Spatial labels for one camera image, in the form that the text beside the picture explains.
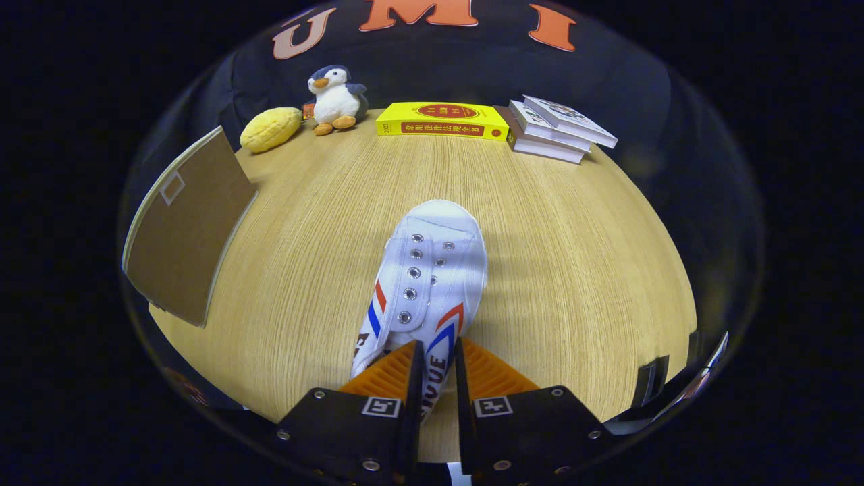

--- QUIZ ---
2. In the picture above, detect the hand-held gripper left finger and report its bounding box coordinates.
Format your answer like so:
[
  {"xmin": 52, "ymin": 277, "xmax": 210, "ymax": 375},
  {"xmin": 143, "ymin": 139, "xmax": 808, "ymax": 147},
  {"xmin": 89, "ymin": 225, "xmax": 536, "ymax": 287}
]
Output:
[{"xmin": 275, "ymin": 340, "xmax": 426, "ymax": 486}]

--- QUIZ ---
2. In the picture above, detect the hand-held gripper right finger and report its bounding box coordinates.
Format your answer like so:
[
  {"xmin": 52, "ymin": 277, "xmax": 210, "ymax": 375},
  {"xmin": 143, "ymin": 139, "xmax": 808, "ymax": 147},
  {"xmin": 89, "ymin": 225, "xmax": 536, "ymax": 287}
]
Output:
[{"xmin": 454, "ymin": 337, "xmax": 613, "ymax": 486}]

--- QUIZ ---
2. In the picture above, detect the white canvas shoe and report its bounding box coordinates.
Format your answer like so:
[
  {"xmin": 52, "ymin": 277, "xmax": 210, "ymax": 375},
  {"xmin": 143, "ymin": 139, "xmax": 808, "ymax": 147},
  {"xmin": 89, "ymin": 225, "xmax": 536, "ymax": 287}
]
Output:
[{"xmin": 350, "ymin": 199, "xmax": 489, "ymax": 423}]

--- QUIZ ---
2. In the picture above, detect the beige fabric storage box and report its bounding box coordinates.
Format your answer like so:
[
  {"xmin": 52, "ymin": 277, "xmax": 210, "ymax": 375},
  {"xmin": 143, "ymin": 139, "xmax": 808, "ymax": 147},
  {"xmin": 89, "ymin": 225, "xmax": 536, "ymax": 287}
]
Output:
[{"xmin": 121, "ymin": 125, "xmax": 259, "ymax": 329}]

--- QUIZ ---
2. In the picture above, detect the brown cover book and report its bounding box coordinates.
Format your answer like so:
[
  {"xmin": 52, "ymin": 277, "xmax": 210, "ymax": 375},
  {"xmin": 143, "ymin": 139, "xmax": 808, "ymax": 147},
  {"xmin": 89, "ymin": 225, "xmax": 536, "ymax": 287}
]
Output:
[{"xmin": 495, "ymin": 105, "xmax": 587, "ymax": 165}]

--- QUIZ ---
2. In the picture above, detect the yellow book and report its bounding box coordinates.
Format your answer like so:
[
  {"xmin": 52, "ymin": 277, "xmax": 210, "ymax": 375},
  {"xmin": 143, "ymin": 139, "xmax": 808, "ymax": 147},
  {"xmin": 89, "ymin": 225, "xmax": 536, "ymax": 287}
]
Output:
[{"xmin": 375, "ymin": 101, "xmax": 510, "ymax": 142}]

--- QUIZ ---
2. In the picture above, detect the plant print white book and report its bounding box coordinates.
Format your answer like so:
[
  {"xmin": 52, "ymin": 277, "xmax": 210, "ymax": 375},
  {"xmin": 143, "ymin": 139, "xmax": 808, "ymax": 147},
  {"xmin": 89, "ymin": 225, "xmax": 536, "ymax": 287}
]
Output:
[{"xmin": 508, "ymin": 100, "xmax": 593, "ymax": 153}]

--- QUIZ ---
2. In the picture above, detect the bird print white book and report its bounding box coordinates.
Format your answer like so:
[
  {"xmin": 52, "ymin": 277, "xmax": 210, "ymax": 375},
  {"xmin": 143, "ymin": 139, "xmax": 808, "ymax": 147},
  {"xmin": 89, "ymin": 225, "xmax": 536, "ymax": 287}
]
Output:
[{"xmin": 523, "ymin": 95, "xmax": 619, "ymax": 149}]

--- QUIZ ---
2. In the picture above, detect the yellow round plush toy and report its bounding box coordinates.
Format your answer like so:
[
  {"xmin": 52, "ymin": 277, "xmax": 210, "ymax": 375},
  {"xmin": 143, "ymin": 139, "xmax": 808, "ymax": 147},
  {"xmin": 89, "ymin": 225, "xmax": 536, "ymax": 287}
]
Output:
[{"xmin": 240, "ymin": 107, "xmax": 303, "ymax": 153}]

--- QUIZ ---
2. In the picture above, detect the penguin plush toy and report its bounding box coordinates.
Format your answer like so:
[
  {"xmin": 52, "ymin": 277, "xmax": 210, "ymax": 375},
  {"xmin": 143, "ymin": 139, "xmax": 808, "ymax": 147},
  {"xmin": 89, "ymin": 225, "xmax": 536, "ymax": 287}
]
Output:
[{"xmin": 302, "ymin": 64, "xmax": 369, "ymax": 136}]

